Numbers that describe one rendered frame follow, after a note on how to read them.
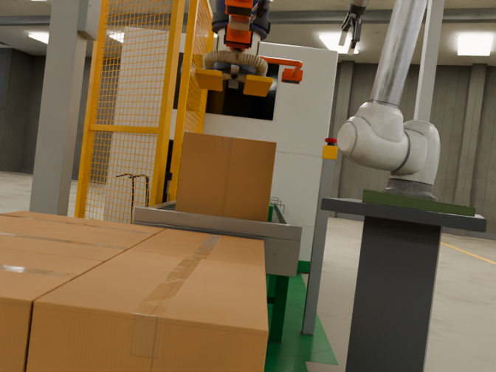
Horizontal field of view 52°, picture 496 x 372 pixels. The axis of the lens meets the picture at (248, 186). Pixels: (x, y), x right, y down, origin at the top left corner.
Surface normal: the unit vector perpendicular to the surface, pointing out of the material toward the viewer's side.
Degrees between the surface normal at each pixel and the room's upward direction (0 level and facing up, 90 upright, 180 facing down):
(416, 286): 90
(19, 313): 90
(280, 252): 90
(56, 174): 90
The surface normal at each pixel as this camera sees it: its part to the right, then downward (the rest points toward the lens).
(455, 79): -0.38, -0.03
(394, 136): 0.48, 0.13
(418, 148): 0.39, -0.07
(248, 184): -0.05, 0.01
